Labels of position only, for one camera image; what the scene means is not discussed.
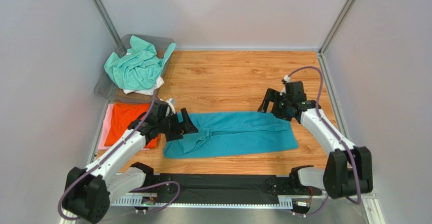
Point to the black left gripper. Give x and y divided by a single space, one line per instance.
188 125

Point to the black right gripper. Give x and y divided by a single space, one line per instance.
274 100

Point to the blue t shirt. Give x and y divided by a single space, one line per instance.
233 133

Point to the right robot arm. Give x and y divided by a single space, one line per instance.
348 170

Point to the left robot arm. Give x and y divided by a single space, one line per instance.
108 169

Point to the black base mat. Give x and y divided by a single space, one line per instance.
226 189

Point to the orange folded t shirt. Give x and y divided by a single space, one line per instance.
128 122

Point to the mint green t shirt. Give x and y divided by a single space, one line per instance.
140 69

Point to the pink folded t shirt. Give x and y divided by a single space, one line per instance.
106 125

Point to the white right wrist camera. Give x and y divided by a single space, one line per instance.
286 79

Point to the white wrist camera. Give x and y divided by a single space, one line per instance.
171 102
286 79

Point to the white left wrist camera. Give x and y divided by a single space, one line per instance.
171 102

